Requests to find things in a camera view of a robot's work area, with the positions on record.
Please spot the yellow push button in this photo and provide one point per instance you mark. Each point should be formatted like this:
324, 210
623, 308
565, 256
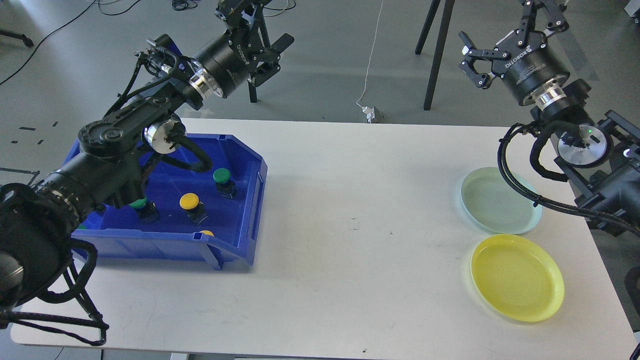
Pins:
193, 207

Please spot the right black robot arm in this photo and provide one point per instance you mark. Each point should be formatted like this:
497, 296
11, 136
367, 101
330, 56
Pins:
600, 158

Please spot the yellow plate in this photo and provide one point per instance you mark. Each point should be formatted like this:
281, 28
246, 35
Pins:
517, 278

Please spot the black tripod legs right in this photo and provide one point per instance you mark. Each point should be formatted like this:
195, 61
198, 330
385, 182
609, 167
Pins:
444, 26

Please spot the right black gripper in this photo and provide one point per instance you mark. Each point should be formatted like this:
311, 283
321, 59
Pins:
530, 65

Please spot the blue plastic bin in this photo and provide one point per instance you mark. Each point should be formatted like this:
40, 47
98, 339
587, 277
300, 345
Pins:
119, 233

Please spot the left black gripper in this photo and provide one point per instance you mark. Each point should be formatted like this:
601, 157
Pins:
222, 65

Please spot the white power adapter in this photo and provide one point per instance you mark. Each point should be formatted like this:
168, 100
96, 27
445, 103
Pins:
373, 114

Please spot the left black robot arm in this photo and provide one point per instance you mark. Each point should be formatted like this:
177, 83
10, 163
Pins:
44, 269

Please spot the green push button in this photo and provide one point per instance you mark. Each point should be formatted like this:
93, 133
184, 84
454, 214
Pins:
224, 184
145, 209

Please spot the light green plate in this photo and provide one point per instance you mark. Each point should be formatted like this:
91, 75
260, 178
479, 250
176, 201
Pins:
489, 201

